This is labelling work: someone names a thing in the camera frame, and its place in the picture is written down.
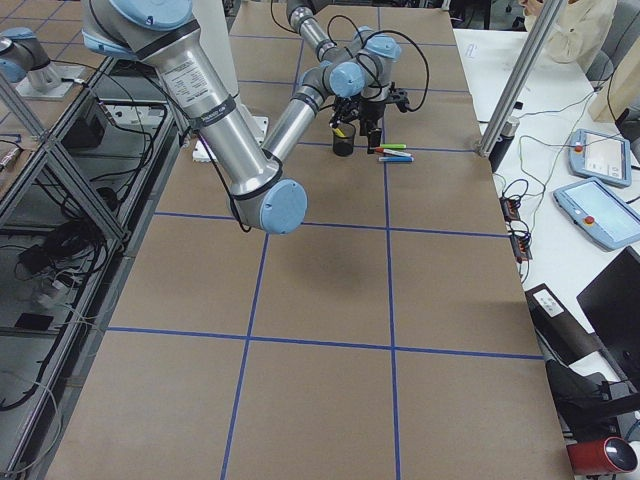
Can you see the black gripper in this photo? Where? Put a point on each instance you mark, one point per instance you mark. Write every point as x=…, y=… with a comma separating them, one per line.
x=343, y=111
x=372, y=108

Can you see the green highlighter pen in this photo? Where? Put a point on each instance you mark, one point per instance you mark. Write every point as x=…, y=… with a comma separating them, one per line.
x=393, y=146

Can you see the red white marker pen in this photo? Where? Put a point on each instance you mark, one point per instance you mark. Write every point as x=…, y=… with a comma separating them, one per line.
x=392, y=152

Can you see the blue highlighter pen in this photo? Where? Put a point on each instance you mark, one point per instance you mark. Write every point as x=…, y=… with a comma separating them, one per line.
x=395, y=159

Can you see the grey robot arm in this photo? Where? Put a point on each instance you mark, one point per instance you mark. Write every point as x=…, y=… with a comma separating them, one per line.
x=166, y=36
x=357, y=77

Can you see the black mesh pen cup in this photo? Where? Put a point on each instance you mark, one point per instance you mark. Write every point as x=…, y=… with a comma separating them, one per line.
x=344, y=147

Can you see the blue teach pendant near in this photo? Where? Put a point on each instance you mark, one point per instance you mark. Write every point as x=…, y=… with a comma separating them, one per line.
x=604, y=217

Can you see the blue teach pendant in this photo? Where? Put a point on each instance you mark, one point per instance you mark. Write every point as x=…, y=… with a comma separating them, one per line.
x=603, y=156
x=604, y=217

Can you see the blue teach pendant far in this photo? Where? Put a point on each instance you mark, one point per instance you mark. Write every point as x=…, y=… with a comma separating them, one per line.
x=603, y=156

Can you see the seated person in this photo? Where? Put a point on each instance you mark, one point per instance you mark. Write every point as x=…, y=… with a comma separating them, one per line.
x=579, y=31

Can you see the black laptop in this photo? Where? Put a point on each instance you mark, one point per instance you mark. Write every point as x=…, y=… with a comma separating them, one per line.
x=611, y=304

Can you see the red cylindrical bottle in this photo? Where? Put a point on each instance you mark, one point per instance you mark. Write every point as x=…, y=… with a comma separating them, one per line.
x=611, y=455

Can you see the aluminium frame post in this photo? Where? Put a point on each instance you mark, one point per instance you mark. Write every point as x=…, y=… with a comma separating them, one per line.
x=525, y=62

